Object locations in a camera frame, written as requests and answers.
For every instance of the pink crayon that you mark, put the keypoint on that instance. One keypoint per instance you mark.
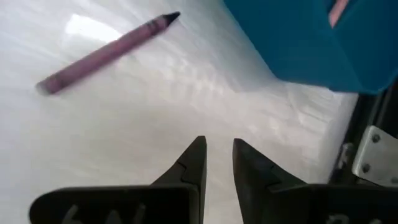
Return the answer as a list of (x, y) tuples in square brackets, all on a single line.
[(337, 11)]

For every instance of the purple crayon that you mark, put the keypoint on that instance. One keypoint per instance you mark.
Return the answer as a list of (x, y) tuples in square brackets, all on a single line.
[(102, 56)]

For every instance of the silver corner bracket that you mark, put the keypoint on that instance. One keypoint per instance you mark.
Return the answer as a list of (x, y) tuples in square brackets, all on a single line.
[(376, 155)]

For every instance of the blue plastic bin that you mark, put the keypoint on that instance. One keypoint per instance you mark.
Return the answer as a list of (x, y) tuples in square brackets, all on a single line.
[(311, 46)]

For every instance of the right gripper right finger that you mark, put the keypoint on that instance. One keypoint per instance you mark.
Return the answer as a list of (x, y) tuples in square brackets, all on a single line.
[(295, 205)]

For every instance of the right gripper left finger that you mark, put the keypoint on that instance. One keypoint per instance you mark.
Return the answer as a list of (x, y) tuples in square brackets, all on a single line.
[(124, 205)]

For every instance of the black aluminium table frame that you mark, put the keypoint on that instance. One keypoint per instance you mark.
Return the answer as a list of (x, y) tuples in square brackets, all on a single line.
[(363, 112)]

